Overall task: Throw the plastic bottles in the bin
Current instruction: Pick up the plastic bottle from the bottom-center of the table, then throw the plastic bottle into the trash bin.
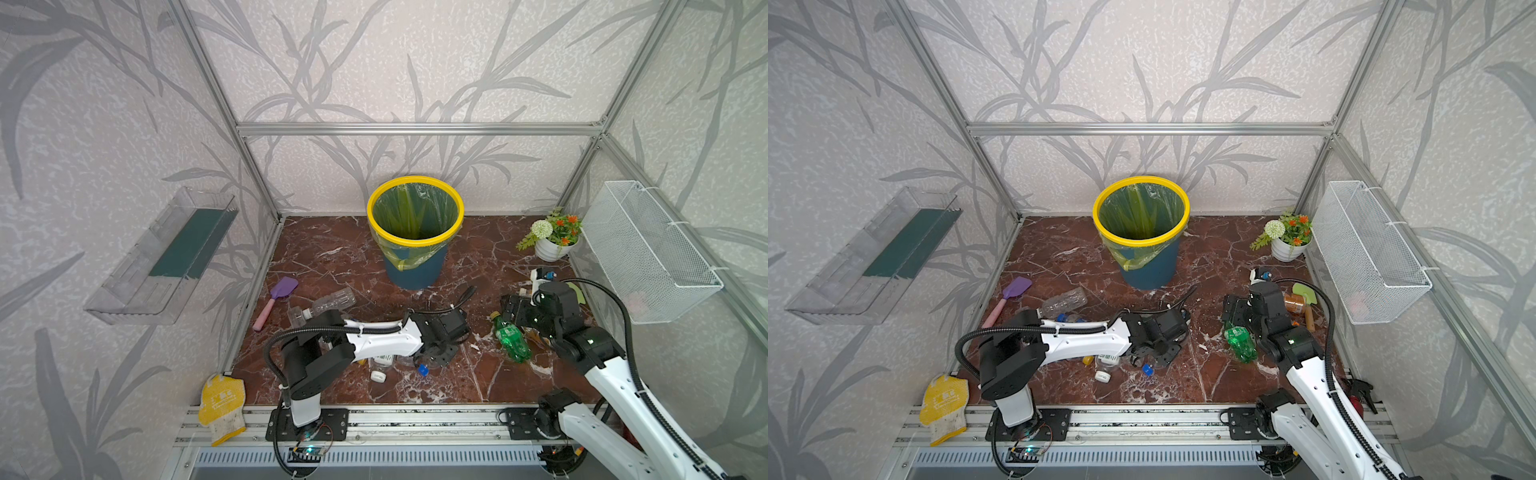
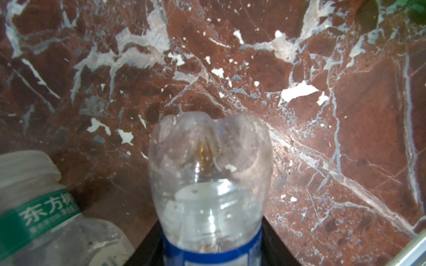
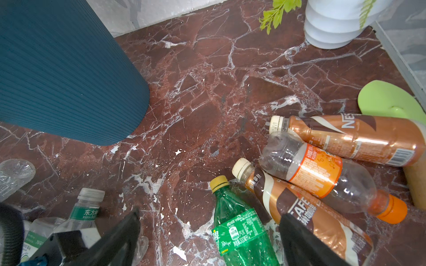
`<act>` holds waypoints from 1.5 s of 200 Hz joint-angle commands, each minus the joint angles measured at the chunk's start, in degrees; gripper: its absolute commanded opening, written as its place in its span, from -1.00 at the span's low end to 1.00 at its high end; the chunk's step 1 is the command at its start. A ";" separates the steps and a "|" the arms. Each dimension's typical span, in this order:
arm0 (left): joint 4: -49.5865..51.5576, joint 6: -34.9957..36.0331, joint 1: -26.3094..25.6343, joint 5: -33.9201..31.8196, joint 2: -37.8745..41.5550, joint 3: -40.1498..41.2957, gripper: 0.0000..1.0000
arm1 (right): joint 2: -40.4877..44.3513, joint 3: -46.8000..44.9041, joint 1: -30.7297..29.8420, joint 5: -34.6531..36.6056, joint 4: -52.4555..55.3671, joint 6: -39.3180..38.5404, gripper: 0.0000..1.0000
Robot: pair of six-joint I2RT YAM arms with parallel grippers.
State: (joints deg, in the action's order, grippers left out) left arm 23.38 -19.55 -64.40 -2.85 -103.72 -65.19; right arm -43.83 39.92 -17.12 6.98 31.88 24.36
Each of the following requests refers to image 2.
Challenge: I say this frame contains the green label white cap bottle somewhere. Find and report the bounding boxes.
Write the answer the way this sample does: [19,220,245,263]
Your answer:
[1,150,134,266]

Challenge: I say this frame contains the blue label blue cap bottle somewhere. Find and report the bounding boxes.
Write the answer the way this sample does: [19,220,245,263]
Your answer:
[148,111,273,266]

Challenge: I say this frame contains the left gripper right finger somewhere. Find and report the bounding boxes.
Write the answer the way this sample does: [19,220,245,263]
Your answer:
[261,217,301,266]

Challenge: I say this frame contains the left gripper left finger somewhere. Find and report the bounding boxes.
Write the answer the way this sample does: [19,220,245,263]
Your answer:
[124,221,164,266]

